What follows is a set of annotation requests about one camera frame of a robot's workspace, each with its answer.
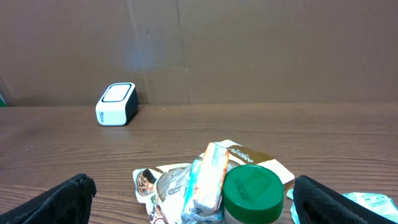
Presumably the orange tissue pack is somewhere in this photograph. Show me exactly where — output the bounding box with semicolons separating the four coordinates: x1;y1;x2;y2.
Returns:
193;142;229;217

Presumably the white barcode scanner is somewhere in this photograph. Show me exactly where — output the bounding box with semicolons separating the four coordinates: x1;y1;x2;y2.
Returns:
95;82;139;126

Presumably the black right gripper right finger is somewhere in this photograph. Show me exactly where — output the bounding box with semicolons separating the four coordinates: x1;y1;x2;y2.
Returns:
292;175;398;224

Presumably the beige brown snack pouch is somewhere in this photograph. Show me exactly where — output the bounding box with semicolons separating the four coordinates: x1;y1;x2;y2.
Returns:
132;139;295;224

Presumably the light green tissue pack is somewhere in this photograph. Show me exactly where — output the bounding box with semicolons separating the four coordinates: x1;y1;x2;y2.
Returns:
285;188;398;224

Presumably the green lid jar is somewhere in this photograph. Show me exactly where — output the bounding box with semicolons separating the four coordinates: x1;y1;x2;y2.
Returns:
223;165;284;224

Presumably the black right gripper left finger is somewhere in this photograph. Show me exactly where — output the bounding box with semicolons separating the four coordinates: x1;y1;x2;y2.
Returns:
1;174;96;224

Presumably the teal tissue pack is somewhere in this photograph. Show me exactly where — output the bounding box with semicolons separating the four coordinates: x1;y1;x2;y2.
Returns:
181;159;223;224

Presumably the green object at edge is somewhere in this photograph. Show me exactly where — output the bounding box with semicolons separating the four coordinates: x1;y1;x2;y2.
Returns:
0;95;7;107

